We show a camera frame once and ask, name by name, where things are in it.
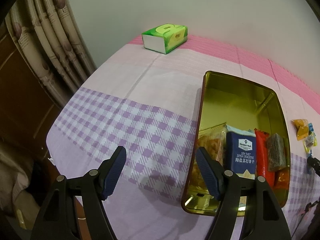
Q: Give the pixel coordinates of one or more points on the brown wooden cabinet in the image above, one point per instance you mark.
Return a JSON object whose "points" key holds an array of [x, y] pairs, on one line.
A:
{"points": [[22, 100]]}

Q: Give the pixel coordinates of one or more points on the pink purple checkered bed sheet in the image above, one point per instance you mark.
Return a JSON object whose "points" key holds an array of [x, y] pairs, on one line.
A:
{"points": [[140, 105]]}

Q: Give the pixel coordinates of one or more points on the blue candy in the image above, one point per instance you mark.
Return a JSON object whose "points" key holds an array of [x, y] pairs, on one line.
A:
{"points": [[310, 140]]}

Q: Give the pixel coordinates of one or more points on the gold rectangular tin box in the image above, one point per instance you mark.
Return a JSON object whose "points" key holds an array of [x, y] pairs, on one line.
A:
{"points": [[237, 100]]}

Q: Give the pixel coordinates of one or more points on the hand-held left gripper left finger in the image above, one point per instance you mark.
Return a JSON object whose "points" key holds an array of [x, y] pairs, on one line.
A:
{"points": [[113, 173]]}

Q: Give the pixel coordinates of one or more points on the green tissue pack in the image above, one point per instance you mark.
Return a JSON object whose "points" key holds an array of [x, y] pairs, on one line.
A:
{"points": [[165, 38]]}

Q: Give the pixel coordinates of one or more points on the red snack packet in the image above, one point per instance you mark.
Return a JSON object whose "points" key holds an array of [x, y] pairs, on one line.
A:
{"points": [[261, 152]]}

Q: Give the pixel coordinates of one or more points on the small orange snack packet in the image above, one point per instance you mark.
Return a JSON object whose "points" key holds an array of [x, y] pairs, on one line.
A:
{"points": [[282, 177]]}

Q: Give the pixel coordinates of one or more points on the yellow snack packet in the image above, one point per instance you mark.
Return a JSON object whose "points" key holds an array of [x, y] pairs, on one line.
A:
{"points": [[301, 128]]}

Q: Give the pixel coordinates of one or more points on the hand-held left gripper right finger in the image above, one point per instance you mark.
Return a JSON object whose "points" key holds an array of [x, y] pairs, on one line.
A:
{"points": [[208, 176]]}

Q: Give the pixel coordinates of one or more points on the clear packet of fried snack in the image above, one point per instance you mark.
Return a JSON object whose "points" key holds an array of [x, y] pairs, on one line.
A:
{"points": [[212, 142]]}

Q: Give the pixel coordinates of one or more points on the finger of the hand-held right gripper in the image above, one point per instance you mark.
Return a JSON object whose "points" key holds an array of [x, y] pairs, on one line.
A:
{"points": [[315, 165]]}

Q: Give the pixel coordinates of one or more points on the beige patterned curtain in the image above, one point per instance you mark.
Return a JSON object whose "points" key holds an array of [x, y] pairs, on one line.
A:
{"points": [[47, 42]]}

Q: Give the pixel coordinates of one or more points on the navy cracker packet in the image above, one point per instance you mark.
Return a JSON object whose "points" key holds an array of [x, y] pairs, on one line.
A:
{"points": [[241, 152]]}

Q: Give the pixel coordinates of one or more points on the beige cloth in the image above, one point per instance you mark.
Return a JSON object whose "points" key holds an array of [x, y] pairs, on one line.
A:
{"points": [[15, 180]]}

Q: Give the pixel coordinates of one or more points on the dark green seaweed packet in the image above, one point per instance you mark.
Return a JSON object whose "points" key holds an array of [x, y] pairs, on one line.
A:
{"points": [[276, 152]]}

